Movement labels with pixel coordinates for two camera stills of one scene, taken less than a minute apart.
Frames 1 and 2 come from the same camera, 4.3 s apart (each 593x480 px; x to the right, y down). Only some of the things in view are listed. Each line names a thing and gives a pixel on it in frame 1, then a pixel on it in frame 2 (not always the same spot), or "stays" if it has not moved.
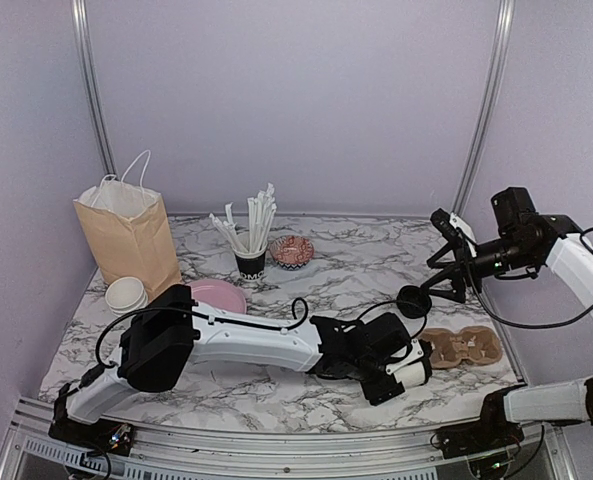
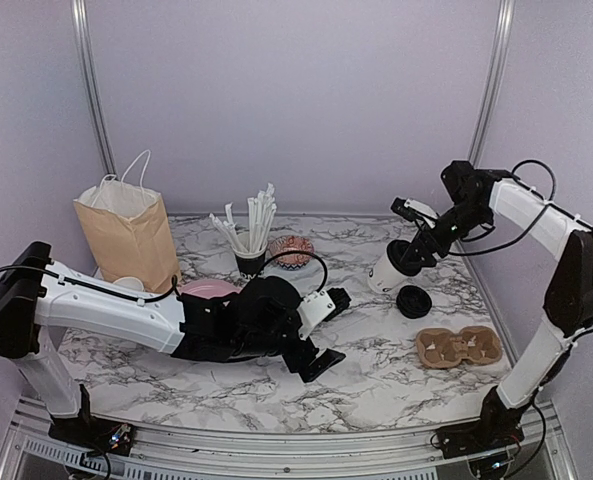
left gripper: (378, 392) to (299, 363)
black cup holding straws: (251, 269) stays
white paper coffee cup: (411, 375) to (383, 277)
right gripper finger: (449, 246) to (416, 241)
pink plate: (220, 295) stays
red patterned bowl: (291, 252) stays
